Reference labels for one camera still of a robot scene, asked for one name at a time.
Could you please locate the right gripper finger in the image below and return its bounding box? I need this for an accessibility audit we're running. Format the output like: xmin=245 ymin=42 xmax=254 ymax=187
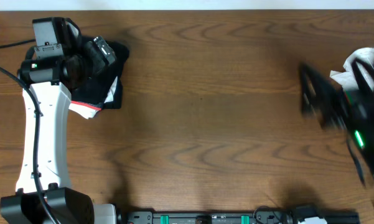
xmin=351 ymin=58 xmax=374 ymax=93
xmin=298 ymin=63 xmax=345 ymax=118

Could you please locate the black pants red waistband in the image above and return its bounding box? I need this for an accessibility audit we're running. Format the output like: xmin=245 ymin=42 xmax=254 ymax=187
xmin=71 ymin=40 xmax=129 ymax=105

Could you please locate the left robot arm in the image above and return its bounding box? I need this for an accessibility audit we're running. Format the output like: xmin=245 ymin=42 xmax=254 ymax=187
xmin=0 ymin=17 xmax=117 ymax=223

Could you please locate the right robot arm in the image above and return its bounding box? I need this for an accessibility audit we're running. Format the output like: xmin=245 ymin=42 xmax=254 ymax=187
xmin=299 ymin=58 xmax=374 ymax=178

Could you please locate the white crumpled garment right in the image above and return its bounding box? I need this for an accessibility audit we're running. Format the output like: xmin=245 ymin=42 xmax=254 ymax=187
xmin=329 ymin=47 xmax=374 ymax=94

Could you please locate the black folded garment under white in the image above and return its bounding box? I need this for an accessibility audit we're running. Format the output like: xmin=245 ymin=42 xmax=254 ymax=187
xmin=103 ymin=77 xmax=123 ymax=110

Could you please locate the white folded cloth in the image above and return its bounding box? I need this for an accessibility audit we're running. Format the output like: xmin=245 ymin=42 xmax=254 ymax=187
xmin=69 ymin=78 xmax=118 ymax=119

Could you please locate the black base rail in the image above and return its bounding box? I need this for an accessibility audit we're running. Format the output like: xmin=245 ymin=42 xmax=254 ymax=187
xmin=118 ymin=210 xmax=362 ymax=224

